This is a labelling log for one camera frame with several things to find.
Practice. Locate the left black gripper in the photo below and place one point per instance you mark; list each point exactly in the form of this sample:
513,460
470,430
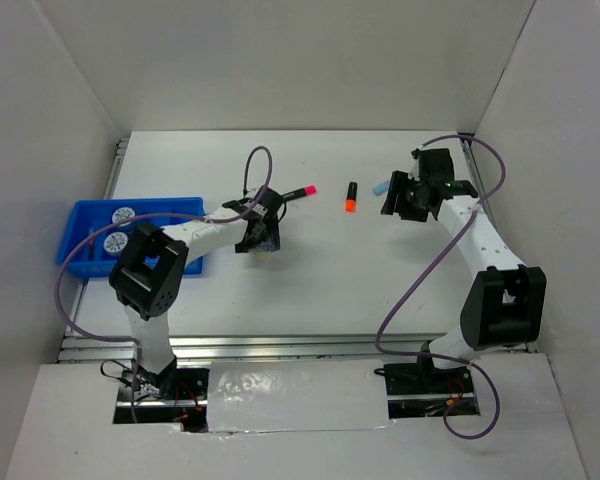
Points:
270,242

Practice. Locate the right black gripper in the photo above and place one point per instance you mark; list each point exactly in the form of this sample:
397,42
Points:
399,184

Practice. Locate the orange black highlighter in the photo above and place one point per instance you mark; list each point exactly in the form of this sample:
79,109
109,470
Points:
351,197

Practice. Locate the red gel pen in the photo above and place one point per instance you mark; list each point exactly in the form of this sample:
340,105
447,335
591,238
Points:
91,245

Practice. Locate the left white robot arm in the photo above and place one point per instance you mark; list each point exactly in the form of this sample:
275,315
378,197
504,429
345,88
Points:
149,271

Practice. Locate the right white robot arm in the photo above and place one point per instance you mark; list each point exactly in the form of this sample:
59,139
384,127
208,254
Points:
504,305

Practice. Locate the light blue highlighter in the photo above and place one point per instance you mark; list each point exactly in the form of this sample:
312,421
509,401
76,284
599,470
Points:
381,188

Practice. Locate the pink black highlighter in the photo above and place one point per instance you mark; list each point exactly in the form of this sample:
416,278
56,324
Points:
300,193

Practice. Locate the blue divided plastic bin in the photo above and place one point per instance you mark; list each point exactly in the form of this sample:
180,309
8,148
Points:
96,214

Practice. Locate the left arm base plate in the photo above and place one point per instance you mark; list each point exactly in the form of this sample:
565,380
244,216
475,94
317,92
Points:
184,386

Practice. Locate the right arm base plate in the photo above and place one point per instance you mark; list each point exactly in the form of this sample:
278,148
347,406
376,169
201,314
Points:
402,379

